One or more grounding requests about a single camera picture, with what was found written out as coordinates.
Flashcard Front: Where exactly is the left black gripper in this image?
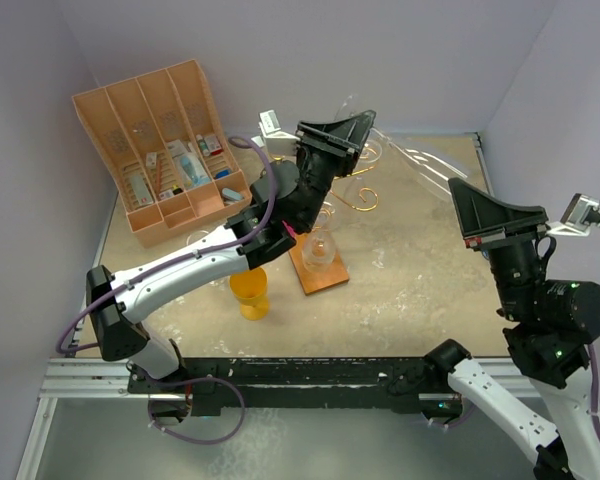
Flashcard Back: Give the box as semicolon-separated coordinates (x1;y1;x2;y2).
291;111;373;231

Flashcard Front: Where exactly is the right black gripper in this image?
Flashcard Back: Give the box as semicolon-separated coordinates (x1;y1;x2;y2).
445;175;547;319

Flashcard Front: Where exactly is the clear wine glass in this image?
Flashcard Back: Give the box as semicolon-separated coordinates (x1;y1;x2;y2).
302;209;336;273
337;92;474;201
186;229;230;287

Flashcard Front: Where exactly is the pink plastic wine glass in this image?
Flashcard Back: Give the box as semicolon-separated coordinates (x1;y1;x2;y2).
283;222;296;238

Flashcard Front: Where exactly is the yellow plastic wine glass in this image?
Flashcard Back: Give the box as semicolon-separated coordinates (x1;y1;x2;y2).
229;267;269;321

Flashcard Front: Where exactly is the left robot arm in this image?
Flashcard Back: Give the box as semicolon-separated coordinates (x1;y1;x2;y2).
86;110;376;392

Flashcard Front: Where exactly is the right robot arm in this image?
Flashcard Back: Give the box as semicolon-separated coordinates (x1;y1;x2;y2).
424;178;600;479

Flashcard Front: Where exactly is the blue eraser case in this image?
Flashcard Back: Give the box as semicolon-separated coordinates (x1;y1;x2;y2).
221;188;244;202

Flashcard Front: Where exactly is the blue white tube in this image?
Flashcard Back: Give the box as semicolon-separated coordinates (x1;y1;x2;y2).
179;153;211;188

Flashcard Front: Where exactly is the peach plastic desk organizer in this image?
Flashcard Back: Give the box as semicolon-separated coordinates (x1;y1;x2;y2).
73;60;251;248

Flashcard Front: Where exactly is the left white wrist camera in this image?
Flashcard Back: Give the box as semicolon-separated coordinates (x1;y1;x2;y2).
252;110;299;159

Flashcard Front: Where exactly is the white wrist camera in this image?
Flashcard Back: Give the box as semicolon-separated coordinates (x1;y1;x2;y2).
252;110;299;159
548;193;600;237

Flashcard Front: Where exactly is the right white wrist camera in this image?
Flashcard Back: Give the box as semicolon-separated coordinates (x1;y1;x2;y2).
548;193;600;237

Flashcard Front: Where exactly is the gold wire wine glass rack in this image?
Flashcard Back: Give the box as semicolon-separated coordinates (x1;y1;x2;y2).
289;140;383;296

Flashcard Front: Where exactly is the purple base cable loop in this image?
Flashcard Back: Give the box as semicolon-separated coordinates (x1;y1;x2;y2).
147;374;246;445

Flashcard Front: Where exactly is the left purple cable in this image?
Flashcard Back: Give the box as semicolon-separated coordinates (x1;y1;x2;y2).
54;137;281;356

